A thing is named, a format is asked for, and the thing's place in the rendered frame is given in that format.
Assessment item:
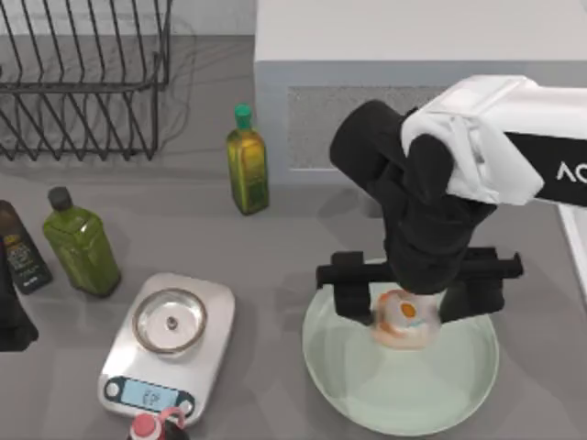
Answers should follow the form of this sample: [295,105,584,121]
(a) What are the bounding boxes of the dark brown bottle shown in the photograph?
[0,199,54,296]

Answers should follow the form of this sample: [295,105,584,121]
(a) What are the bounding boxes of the silver kitchen scale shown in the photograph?
[96,271,237,428]

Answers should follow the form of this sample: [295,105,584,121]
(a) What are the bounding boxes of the dark bottle with red cap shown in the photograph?
[127,404,194,440]

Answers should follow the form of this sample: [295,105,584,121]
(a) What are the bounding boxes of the green bottle with dark cap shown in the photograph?
[42,185,123,299]

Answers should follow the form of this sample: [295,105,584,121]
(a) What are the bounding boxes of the black wire rack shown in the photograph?
[0,0,176,162]

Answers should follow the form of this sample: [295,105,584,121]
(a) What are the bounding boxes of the pale green plate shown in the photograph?
[301,258,501,437]

